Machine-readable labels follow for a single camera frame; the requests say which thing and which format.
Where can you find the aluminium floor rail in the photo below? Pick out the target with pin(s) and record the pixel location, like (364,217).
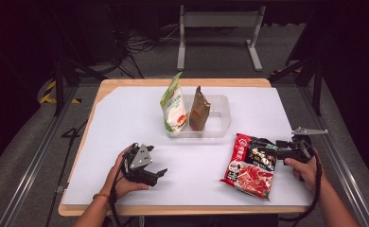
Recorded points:
(340,164)
(31,170)

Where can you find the person's right hand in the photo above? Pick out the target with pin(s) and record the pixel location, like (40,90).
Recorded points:
(305,173)

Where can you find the black metal stand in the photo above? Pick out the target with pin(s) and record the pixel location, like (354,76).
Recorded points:
(312,82)
(62,82)

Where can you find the white metal stand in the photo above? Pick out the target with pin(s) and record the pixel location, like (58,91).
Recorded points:
(219,19)

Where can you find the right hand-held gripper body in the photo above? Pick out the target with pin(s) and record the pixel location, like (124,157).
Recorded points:
(294,150)

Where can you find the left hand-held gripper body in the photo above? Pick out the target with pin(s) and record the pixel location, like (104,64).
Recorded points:
(140,164)

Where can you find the gold foil packet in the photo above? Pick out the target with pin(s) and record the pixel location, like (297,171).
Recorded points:
(199,112)

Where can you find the green and white packet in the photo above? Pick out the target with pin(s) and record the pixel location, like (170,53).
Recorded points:
(174,108)

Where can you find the person's left hand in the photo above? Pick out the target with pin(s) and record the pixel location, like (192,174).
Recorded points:
(119,184)

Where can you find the clear plastic container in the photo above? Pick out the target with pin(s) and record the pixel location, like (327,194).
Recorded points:
(219,118)

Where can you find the yellow and black tape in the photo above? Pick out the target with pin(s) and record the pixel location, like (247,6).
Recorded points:
(48,94)

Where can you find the red and black sauce packet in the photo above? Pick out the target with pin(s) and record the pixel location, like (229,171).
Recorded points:
(250,170)

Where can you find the white table mat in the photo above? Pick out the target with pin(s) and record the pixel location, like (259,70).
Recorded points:
(126,119)

